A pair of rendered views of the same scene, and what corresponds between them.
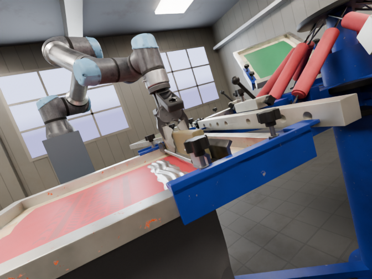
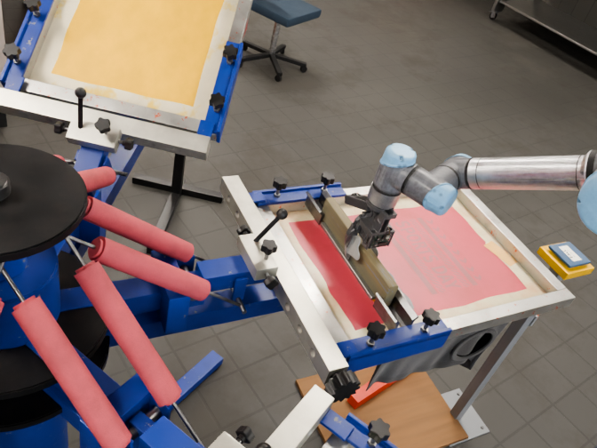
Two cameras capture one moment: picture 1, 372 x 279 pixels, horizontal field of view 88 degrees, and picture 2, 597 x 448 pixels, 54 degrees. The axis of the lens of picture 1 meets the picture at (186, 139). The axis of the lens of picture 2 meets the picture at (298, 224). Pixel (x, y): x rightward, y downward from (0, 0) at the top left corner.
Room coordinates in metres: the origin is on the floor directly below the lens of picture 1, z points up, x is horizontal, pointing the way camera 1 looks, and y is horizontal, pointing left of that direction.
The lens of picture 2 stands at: (1.70, -0.52, 2.02)
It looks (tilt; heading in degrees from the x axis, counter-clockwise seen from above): 39 degrees down; 162
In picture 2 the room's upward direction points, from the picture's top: 16 degrees clockwise
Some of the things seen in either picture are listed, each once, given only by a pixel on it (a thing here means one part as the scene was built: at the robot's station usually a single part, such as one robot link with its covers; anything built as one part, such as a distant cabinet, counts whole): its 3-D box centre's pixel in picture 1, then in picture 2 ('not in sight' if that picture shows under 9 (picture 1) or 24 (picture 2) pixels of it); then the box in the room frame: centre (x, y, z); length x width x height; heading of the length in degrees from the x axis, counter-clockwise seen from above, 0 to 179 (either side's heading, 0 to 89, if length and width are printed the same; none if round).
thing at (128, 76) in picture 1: (128, 69); (433, 188); (0.68, 0.11, 1.30); 0.11 x 0.11 x 0.08; 42
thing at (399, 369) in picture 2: not in sight; (435, 340); (0.70, 0.33, 0.77); 0.46 x 0.09 x 0.36; 107
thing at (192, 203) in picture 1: (246, 166); (298, 200); (0.35, -0.09, 0.97); 0.30 x 0.05 x 0.07; 107
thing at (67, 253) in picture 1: (120, 183); (410, 252); (0.54, 0.22, 0.97); 0.79 x 0.58 x 0.04; 107
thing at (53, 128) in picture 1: (58, 128); not in sight; (1.15, 0.68, 1.25); 0.15 x 0.15 x 0.10
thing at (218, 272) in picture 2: (266, 111); (233, 272); (0.71, -0.32, 1.02); 0.17 x 0.06 x 0.05; 107
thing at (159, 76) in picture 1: (155, 81); (385, 194); (0.62, 0.03, 1.23); 0.08 x 0.08 x 0.05
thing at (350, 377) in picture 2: (201, 124); (339, 380); (1.01, -0.10, 1.02); 0.07 x 0.06 x 0.07; 107
